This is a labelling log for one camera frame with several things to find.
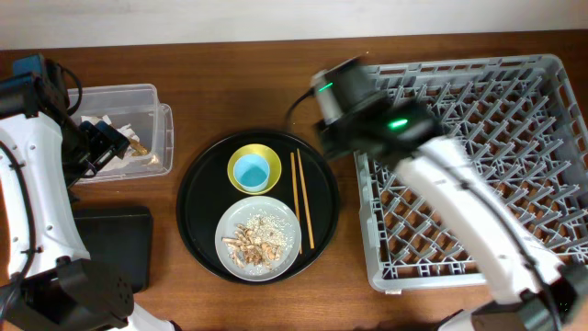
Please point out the gold snack wrapper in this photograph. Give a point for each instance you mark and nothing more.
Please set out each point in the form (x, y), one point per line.
(137, 148)

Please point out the white paper napkin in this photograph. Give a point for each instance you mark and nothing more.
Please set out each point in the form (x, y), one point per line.
(130, 155)

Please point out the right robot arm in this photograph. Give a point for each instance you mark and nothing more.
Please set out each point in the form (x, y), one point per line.
(531, 288)

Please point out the food scraps and rice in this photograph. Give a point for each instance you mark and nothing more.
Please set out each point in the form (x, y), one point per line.
(261, 242)

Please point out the clear plastic waste bin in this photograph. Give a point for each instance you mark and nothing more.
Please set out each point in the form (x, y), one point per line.
(151, 120)

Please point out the round black serving tray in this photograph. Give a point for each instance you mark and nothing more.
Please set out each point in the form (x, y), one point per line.
(206, 193)

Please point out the black rectangular tray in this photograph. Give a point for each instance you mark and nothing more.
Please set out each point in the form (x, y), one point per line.
(121, 237)

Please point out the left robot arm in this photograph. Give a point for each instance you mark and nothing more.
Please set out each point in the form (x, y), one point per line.
(67, 270)

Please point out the grey plate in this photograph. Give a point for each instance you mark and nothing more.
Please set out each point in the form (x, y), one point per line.
(240, 212)

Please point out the grey dishwasher rack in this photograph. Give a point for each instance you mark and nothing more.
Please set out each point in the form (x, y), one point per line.
(518, 120)

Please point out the blue cup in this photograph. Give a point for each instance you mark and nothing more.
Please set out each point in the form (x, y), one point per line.
(252, 172)

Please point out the yellow bowl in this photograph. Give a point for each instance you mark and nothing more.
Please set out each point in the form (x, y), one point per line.
(270, 156)

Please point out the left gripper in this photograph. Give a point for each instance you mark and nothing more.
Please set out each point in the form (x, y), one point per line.
(109, 143)

